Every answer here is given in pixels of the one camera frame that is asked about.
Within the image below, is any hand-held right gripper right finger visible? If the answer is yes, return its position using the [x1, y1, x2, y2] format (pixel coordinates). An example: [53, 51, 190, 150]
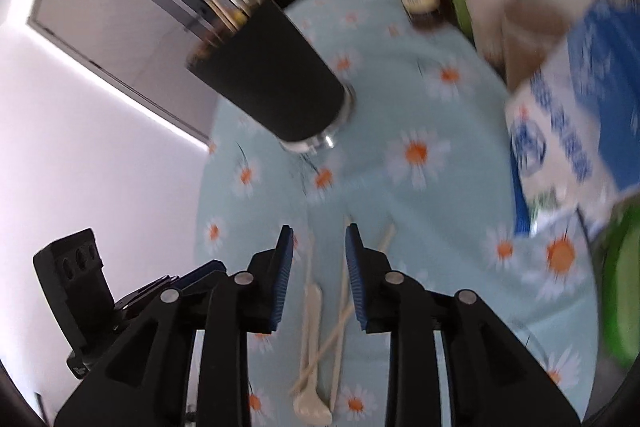
[344, 222, 584, 427]

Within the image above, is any black door lock handle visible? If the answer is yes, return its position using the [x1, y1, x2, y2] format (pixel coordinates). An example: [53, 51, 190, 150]
[181, 0, 222, 28]

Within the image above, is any daisy print tablecloth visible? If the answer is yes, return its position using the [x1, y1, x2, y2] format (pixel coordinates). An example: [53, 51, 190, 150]
[192, 0, 606, 427]

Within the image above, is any pile of chopsticks and spoons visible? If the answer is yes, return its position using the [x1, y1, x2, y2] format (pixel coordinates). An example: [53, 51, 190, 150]
[291, 224, 398, 395]

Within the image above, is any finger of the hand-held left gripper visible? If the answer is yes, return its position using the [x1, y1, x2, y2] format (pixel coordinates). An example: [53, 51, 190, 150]
[114, 275, 180, 321]
[177, 260, 229, 294]

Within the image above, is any black utensil holder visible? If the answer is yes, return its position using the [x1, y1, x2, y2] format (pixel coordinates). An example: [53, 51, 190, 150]
[186, 0, 357, 154]

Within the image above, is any grey door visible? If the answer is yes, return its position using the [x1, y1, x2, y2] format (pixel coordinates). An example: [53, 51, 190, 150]
[29, 0, 237, 144]

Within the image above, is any green sugar bag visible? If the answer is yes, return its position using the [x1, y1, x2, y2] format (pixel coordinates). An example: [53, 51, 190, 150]
[599, 196, 640, 369]

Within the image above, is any white blue salt bag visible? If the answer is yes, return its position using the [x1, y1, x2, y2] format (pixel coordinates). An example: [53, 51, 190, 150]
[504, 0, 640, 239]

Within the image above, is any beige wooden spoon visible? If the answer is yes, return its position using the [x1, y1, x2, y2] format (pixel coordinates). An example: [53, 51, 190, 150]
[291, 232, 334, 427]

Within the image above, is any single wooden chopstick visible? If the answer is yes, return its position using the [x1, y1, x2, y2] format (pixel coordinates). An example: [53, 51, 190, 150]
[327, 216, 357, 413]

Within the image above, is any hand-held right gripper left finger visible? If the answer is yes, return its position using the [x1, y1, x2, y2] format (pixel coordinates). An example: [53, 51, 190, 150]
[54, 225, 296, 427]

